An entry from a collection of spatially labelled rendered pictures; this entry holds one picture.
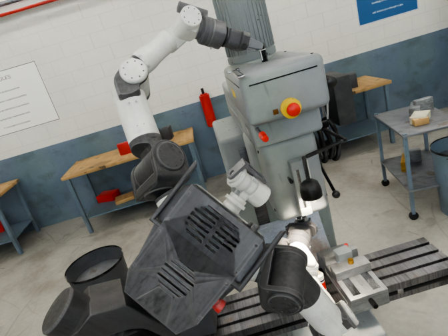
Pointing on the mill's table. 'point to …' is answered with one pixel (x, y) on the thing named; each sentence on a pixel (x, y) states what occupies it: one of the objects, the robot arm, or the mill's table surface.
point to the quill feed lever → (330, 183)
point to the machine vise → (355, 283)
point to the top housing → (278, 85)
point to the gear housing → (283, 127)
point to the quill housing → (281, 176)
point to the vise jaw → (339, 273)
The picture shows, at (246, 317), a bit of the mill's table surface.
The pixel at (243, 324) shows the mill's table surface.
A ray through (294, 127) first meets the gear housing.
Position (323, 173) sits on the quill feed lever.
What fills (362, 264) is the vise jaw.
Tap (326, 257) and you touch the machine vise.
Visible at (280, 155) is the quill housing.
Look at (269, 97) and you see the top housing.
